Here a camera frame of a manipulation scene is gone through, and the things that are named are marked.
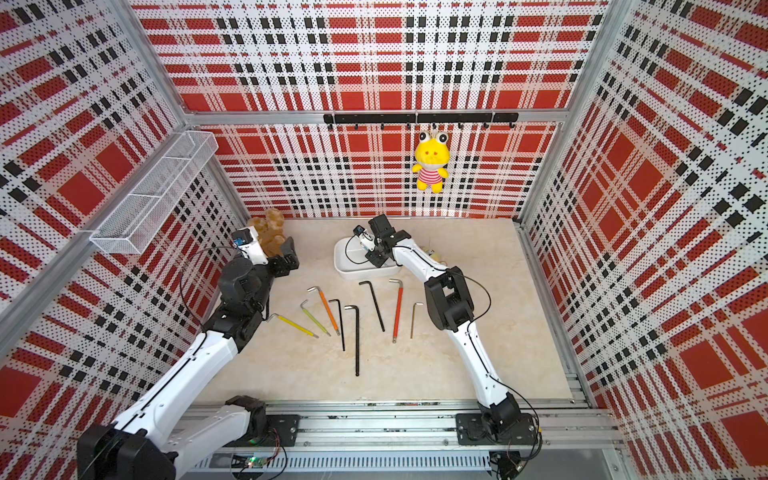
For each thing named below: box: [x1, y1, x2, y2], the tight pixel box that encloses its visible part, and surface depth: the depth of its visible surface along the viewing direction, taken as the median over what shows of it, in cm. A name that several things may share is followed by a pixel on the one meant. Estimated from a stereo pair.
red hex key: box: [388, 278, 404, 344], surface depth 98 cm
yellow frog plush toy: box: [412, 131, 450, 194], surface depth 95 cm
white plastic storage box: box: [334, 234, 402, 281], surface depth 103 cm
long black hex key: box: [344, 305, 360, 377], surface depth 93 cm
